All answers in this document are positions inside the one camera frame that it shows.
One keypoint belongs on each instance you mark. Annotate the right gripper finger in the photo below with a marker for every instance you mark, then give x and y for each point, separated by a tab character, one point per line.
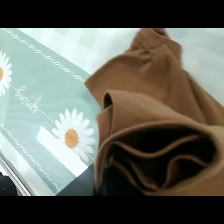
81	186

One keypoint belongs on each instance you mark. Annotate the brown T-shirt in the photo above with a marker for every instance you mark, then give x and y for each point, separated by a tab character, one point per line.
156	100

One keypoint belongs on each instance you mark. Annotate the silver frame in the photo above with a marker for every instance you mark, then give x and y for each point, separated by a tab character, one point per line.
15	178

